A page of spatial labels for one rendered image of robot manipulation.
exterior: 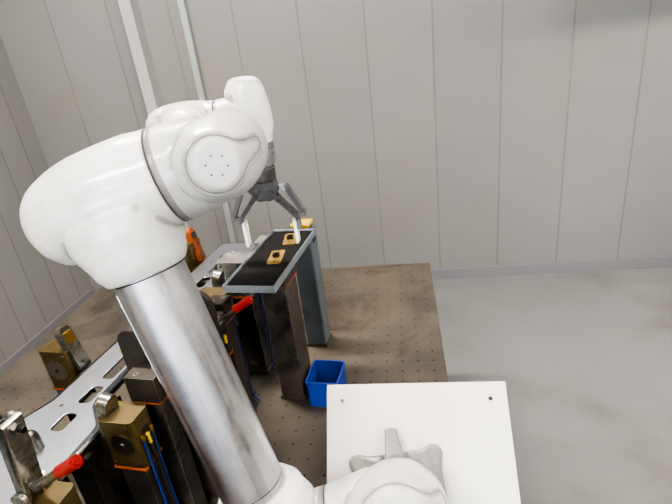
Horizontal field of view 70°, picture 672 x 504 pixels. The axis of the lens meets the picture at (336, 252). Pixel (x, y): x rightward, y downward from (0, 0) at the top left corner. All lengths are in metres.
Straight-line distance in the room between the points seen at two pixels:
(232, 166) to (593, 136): 3.06
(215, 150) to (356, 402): 0.64
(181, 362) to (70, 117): 3.32
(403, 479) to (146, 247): 0.49
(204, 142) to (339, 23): 2.67
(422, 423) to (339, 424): 0.17
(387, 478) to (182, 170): 0.52
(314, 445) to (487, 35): 2.56
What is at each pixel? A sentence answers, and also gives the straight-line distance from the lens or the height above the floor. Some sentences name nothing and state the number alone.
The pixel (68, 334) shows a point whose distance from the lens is 1.40.
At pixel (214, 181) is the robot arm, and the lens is 0.58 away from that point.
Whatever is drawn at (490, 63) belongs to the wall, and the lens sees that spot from 3.25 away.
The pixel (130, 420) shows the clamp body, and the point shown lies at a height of 1.07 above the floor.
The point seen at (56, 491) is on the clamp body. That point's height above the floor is 1.05.
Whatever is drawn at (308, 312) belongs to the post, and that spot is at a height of 0.84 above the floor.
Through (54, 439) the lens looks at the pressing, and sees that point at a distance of 1.21.
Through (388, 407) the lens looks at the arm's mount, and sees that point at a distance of 1.03.
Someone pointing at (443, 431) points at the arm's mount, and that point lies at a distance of 1.03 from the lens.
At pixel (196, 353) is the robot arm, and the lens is 0.69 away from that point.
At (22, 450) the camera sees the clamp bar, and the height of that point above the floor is 1.15.
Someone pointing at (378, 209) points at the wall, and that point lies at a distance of 3.39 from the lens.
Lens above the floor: 1.68
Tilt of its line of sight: 24 degrees down
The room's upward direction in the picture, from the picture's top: 7 degrees counter-clockwise
